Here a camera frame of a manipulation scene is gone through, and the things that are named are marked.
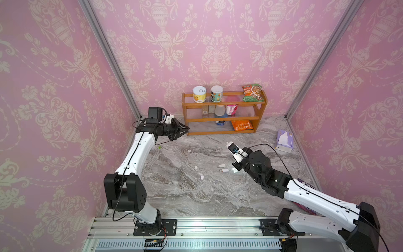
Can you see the aluminium front rail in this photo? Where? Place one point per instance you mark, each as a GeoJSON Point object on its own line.
{"type": "Point", "coordinates": [219, 227]}

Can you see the purple candy bag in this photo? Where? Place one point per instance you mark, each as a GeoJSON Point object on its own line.
{"type": "Point", "coordinates": [308, 210]}

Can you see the blue item on shelf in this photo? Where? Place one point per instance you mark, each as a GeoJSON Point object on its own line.
{"type": "Point", "coordinates": [220, 123]}

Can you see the wooden shelf rack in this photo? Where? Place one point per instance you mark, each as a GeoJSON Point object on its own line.
{"type": "Point", "coordinates": [210, 118]}

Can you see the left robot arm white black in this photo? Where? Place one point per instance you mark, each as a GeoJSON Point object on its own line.
{"type": "Point", "coordinates": [124, 189]}

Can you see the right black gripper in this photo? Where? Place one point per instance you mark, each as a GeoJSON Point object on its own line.
{"type": "Point", "coordinates": [237, 166]}

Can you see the orange snack bag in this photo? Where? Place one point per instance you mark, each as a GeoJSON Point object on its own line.
{"type": "Point", "coordinates": [242, 125]}

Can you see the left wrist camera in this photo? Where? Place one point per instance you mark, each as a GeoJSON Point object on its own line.
{"type": "Point", "coordinates": [168, 118]}

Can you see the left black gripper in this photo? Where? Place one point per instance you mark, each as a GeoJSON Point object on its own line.
{"type": "Point", "coordinates": [177, 125]}

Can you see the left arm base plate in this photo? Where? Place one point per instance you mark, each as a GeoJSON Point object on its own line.
{"type": "Point", "coordinates": [159, 228]}

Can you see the green red snack packet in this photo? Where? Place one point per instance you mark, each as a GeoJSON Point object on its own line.
{"type": "Point", "coordinates": [252, 93]}

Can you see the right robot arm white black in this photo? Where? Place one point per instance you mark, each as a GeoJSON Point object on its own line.
{"type": "Point", "coordinates": [355, 225]}

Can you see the white plastic bottle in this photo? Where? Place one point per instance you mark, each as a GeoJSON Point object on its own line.
{"type": "Point", "coordinates": [219, 110]}

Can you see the green orange can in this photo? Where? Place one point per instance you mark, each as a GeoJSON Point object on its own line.
{"type": "Point", "coordinates": [216, 93]}

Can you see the yellow white can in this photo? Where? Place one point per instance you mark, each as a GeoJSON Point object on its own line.
{"type": "Point", "coordinates": [199, 94]}

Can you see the purple tissue box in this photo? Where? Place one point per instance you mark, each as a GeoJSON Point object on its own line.
{"type": "Point", "coordinates": [284, 141]}

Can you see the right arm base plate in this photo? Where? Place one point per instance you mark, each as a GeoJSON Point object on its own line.
{"type": "Point", "coordinates": [273, 227]}

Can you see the pink white cup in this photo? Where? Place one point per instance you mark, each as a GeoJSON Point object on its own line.
{"type": "Point", "coordinates": [231, 109]}

